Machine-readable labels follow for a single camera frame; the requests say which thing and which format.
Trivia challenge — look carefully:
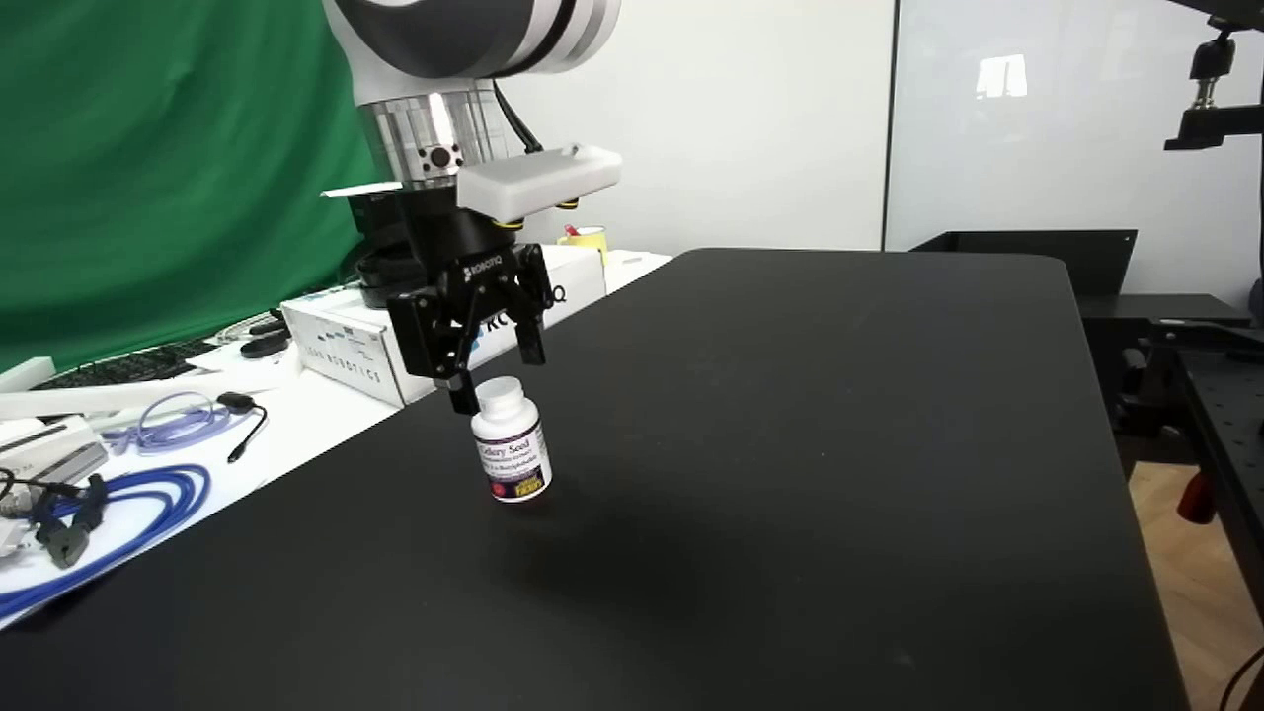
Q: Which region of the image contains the black keyboard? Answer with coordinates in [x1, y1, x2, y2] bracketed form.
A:
[47, 349, 193, 391]

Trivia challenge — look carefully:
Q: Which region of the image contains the black computer mouse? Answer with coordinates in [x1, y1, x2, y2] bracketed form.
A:
[235, 329, 287, 360]

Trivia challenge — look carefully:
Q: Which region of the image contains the black clamp tool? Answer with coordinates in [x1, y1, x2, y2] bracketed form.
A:
[32, 473, 106, 569]

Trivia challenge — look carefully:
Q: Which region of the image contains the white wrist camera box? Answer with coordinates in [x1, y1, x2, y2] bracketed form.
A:
[456, 146, 620, 223]

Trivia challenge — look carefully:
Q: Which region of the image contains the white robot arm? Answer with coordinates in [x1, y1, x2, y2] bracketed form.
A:
[323, 0, 620, 414]

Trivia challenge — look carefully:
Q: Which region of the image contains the white Robotiq cardboard box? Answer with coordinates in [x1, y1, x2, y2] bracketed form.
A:
[281, 244, 608, 407]

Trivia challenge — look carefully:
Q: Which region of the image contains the blue coiled cable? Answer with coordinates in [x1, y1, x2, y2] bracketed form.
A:
[0, 462, 213, 624]

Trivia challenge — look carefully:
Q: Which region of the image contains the white pill bottle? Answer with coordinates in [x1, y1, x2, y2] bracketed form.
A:
[468, 374, 554, 504]

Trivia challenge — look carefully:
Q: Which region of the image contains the black thin cable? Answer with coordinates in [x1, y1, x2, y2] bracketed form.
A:
[213, 387, 273, 466]

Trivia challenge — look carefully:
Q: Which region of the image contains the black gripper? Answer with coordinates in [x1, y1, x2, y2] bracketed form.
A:
[352, 188, 554, 414]

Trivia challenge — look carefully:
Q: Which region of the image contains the yellow small object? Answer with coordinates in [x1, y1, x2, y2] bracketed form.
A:
[559, 227, 608, 253]

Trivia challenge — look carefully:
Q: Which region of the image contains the green backdrop cloth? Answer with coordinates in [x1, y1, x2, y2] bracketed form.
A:
[0, 0, 376, 366]

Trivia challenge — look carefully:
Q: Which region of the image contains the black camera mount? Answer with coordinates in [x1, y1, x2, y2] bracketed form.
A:
[1161, 0, 1264, 154]

